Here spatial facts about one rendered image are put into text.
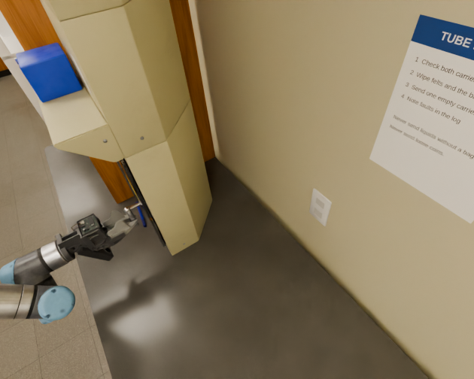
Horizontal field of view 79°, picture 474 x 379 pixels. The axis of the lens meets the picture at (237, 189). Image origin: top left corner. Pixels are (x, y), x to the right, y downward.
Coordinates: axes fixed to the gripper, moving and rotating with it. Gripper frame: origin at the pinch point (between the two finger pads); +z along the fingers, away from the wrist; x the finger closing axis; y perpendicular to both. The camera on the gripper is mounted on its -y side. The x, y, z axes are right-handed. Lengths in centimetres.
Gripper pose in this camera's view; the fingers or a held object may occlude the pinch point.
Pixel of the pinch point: (133, 220)
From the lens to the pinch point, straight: 96.6
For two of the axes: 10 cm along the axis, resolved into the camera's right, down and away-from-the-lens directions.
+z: 8.3, -4.5, 3.2
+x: -5.5, -5.9, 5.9
